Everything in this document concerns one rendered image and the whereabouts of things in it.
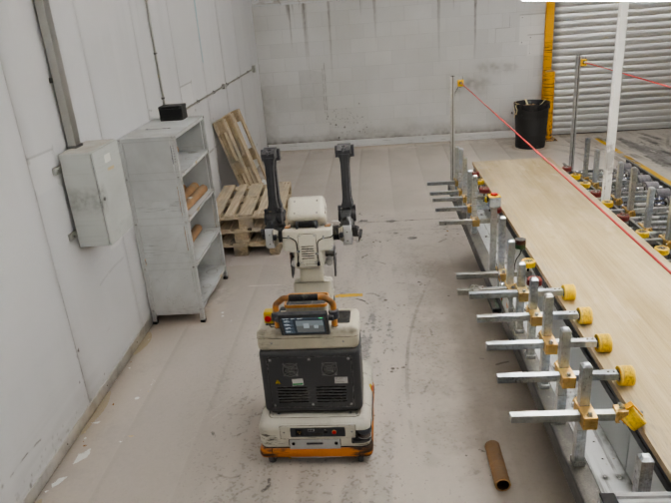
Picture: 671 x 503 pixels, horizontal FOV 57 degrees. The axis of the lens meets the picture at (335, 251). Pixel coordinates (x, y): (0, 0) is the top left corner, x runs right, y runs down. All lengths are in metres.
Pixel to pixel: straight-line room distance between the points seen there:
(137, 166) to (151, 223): 0.46
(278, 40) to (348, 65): 1.25
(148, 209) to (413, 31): 6.88
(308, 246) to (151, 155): 1.86
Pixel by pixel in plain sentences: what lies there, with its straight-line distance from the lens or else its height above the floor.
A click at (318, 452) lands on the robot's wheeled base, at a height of 0.09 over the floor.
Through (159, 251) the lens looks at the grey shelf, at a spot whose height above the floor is 0.65.
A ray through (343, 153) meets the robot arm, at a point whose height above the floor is 1.59.
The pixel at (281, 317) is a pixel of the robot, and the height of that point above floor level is 0.93.
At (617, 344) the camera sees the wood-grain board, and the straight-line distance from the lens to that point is 3.01.
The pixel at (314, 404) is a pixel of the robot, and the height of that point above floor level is 0.35.
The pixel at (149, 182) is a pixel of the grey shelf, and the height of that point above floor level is 1.22.
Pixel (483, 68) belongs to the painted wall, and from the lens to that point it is 11.07.
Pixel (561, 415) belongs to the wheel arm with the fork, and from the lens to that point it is 2.42.
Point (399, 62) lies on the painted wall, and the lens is 10.91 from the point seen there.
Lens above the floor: 2.38
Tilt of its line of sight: 22 degrees down
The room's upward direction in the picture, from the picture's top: 4 degrees counter-clockwise
